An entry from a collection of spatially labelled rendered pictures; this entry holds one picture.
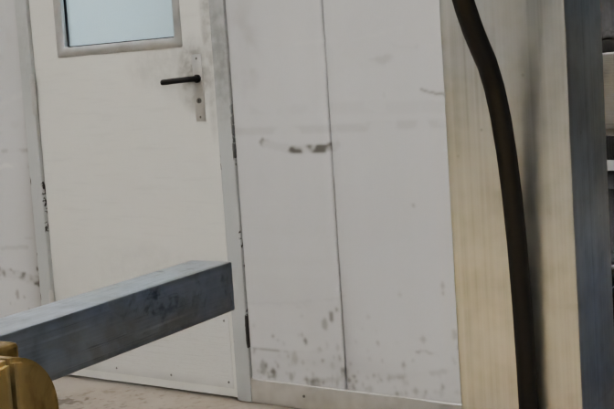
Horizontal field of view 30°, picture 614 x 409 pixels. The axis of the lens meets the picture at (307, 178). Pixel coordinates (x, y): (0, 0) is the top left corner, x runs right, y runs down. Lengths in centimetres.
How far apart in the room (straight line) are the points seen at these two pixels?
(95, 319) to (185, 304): 8
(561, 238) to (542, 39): 5
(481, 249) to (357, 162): 312
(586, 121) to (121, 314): 35
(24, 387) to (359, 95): 300
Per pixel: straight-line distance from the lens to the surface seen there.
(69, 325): 58
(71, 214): 425
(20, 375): 45
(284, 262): 364
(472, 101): 31
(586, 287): 32
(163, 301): 64
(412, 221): 337
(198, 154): 381
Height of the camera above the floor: 107
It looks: 5 degrees down
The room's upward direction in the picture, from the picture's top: 4 degrees counter-clockwise
